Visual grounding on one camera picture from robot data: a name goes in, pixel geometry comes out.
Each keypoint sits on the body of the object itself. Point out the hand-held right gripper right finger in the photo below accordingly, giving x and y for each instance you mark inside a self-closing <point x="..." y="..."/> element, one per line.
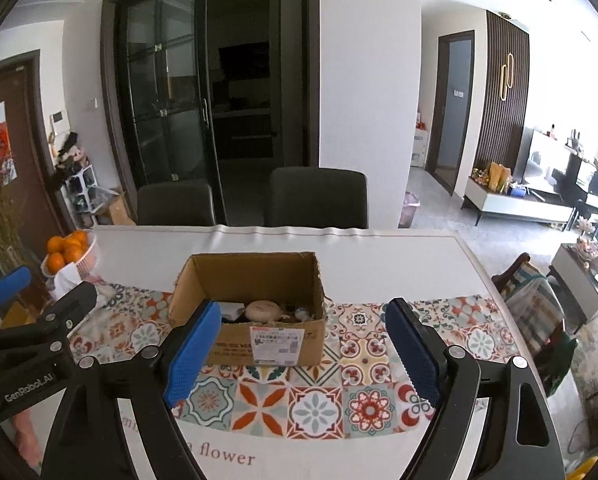
<point x="414" y="355"/>

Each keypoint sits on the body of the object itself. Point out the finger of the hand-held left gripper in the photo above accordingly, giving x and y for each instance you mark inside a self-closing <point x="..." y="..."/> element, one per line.
<point x="71" y="305"/>
<point x="9" y="285"/>

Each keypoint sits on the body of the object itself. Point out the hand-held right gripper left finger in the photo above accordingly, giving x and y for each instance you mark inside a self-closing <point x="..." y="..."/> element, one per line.
<point x="194" y="355"/>

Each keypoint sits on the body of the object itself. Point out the brown cardboard box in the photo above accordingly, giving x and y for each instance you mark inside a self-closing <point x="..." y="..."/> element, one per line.
<point x="239" y="345"/>

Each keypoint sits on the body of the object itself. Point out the black charger brick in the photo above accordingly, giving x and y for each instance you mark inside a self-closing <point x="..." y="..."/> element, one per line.
<point x="231" y="315"/>

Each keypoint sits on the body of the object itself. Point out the pink round power socket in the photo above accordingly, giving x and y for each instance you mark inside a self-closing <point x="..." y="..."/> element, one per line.
<point x="264" y="310"/>

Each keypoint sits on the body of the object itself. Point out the white tissue pack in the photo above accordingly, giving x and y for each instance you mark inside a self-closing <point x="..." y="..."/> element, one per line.
<point x="68" y="277"/>

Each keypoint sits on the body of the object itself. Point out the yellow woven mat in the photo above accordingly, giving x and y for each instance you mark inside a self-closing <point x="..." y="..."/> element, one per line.
<point x="19" y="316"/>

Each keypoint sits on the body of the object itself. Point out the orange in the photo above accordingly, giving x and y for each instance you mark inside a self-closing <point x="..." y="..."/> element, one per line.
<point x="55" y="245"/>
<point x="79" y="237"/>
<point x="55" y="262"/>
<point x="72" y="254"/>

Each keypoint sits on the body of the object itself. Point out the white fruit basket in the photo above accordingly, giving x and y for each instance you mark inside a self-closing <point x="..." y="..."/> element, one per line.
<point x="86" y="260"/>

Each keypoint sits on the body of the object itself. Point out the vase of dried flowers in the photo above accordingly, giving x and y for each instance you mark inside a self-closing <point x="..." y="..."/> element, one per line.
<point x="1" y="220"/>

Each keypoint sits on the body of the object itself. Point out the small cardboard box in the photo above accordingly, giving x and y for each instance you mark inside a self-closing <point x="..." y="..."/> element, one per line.
<point x="119" y="210"/>

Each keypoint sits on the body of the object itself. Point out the white storage shelf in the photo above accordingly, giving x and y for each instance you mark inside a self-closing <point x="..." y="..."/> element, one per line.
<point x="81" y="195"/>

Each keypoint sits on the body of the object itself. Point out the patterned table runner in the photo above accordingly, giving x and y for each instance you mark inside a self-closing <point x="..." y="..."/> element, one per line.
<point x="314" y="410"/>

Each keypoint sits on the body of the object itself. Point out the wooden chair striped cushion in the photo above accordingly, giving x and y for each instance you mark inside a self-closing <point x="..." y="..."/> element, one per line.
<point x="534" y="300"/>

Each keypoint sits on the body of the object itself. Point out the dark dining chair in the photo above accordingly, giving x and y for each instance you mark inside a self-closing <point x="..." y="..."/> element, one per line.
<point x="319" y="197"/>
<point x="176" y="205"/>

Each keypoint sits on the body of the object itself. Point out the pile of stuffed toys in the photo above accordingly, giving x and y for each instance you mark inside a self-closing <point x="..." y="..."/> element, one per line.
<point x="71" y="152"/>

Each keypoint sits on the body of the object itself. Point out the pink trash bin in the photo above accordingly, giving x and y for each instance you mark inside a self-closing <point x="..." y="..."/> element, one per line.
<point x="409" y="207"/>

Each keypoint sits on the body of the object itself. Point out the white tv stand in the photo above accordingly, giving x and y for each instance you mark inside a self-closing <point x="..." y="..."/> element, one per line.
<point x="509" y="205"/>

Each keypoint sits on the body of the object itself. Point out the white coffee table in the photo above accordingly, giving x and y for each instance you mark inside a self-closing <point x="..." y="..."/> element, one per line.
<point x="571" y="270"/>

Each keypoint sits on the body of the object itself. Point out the yellow paper bag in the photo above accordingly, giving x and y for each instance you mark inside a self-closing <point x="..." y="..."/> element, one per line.
<point x="499" y="176"/>

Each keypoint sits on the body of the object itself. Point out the small white cabinet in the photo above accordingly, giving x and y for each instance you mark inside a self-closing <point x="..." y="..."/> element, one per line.
<point x="419" y="147"/>

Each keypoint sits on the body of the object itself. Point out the flat screen television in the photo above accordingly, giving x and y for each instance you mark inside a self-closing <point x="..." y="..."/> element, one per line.
<point x="544" y="160"/>

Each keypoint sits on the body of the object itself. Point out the dark glass sliding door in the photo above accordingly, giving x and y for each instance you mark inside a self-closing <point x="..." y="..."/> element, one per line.
<point x="164" y="85"/>

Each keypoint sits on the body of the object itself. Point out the grey room door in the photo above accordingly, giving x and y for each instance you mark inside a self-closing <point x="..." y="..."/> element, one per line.
<point x="451" y="110"/>

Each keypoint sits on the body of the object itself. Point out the white wall intercom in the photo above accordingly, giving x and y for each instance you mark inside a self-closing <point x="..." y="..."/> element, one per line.
<point x="59" y="120"/>

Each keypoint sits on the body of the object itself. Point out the dark slatted wall panel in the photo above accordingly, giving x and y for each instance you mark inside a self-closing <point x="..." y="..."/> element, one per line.
<point x="494" y="125"/>

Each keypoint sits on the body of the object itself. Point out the gold wall ornament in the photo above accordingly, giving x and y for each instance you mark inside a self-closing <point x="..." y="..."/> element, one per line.
<point x="506" y="77"/>

